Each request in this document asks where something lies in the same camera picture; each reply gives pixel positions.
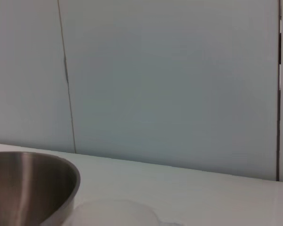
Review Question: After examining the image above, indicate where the clear plastic measuring cup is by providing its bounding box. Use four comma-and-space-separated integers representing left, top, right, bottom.
71, 199, 187, 226

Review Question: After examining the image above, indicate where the stainless steel mixing bowl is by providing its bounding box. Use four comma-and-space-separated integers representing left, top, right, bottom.
0, 152, 81, 226

